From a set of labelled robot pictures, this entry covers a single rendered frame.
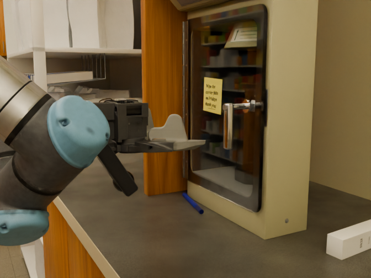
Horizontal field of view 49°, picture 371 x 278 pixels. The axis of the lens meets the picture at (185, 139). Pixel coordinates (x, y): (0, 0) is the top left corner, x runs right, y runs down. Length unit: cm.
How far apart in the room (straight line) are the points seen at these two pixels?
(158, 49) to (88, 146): 64
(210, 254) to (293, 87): 35
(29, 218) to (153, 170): 59
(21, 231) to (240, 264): 37
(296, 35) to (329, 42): 46
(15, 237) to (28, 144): 15
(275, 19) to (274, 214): 37
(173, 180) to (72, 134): 69
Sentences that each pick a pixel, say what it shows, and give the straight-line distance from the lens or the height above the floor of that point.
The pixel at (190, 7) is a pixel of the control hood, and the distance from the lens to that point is 99.
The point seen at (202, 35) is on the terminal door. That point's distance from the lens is 96.
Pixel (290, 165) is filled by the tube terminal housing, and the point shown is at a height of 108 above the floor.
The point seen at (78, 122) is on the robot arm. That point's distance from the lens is 46.
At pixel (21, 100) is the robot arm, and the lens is 48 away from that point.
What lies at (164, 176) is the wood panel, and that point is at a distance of 111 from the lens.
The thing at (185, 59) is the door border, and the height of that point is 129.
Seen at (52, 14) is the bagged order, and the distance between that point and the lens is 205.
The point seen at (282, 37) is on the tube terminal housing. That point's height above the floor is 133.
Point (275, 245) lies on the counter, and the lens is 83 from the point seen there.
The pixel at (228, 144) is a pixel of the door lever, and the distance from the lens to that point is 79.
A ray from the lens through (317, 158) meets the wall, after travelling 131.
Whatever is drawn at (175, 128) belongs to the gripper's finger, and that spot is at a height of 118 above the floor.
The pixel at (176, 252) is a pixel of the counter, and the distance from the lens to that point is 78.
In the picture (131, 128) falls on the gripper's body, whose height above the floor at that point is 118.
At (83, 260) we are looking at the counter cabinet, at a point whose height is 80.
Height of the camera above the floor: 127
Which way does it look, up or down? 10 degrees down
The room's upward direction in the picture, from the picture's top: straight up
